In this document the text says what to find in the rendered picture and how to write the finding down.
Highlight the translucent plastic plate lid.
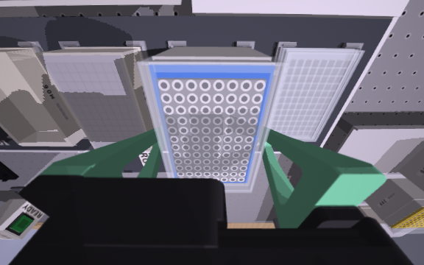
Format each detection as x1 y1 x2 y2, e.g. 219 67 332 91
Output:
271 49 365 142

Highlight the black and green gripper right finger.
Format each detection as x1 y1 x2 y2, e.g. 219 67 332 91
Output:
262 130 386 228

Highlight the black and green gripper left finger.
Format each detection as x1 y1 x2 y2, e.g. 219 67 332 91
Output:
39 129 162 177

